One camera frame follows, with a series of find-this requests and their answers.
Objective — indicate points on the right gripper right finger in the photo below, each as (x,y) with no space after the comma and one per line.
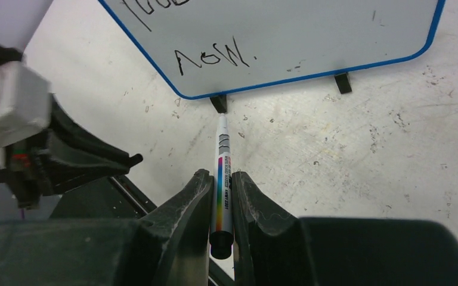
(273,247)

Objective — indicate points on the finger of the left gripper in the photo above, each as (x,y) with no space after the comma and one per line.
(56,177)
(79,138)

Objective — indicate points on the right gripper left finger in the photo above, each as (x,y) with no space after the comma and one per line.
(65,251)

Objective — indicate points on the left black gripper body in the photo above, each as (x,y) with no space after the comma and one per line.
(20,171)

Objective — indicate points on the white marker pen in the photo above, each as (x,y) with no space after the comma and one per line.
(221,235)

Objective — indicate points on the blue framed whiteboard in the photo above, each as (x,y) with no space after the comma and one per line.
(206,48)

